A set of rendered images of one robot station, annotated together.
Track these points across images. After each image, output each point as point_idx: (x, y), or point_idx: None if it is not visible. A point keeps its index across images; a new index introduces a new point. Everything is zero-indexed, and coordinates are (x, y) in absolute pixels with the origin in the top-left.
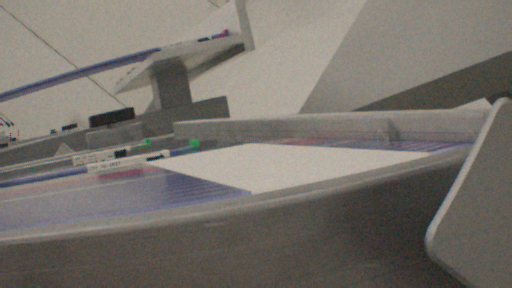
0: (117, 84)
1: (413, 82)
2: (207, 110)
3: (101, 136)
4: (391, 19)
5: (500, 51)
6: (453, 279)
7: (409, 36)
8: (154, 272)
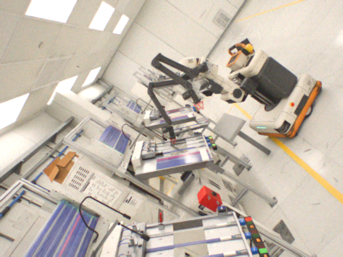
0: (196, 119)
1: (221, 134)
2: (206, 126)
3: (195, 135)
4: (223, 121)
5: (226, 137)
6: None
7: (223, 126)
8: (199, 164)
